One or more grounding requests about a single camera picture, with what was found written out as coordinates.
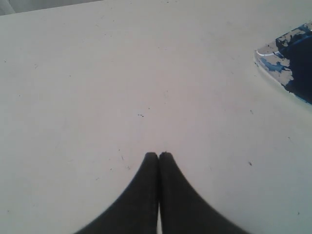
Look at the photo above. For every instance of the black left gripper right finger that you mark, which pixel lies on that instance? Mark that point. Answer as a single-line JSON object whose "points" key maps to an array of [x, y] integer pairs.
{"points": [[182, 209]]}

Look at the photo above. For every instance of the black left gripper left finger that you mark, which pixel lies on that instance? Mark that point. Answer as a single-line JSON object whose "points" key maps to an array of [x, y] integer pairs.
{"points": [[136, 210]]}

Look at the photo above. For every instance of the white square paint-stained dish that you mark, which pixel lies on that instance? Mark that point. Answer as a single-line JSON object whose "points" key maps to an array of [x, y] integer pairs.
{"points": [[288, 61]]}

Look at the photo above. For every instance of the white backdrop cloth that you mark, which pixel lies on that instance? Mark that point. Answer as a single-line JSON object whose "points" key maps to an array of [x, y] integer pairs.
{"points": [[17, 6]]}

